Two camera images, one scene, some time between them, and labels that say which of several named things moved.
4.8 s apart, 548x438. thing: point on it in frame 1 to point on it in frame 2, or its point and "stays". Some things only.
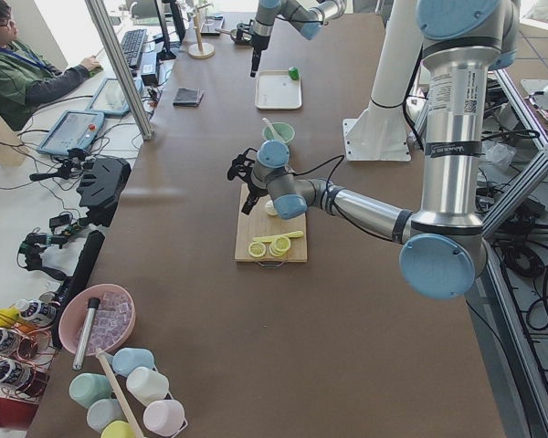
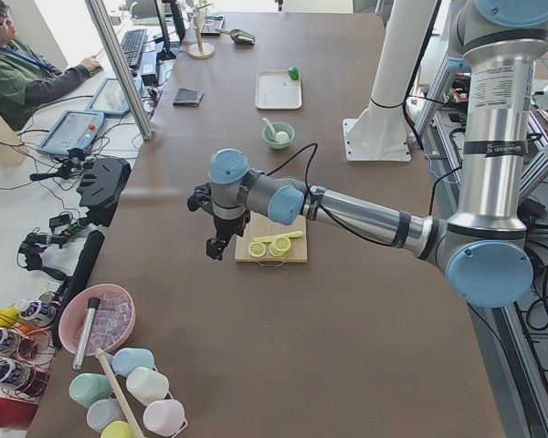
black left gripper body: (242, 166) to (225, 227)
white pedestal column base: (379, 132) stays
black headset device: (103, 182) stays
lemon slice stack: (279, 246) stays
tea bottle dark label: (36, 313) stays
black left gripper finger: (251, 201) to (216, 246)
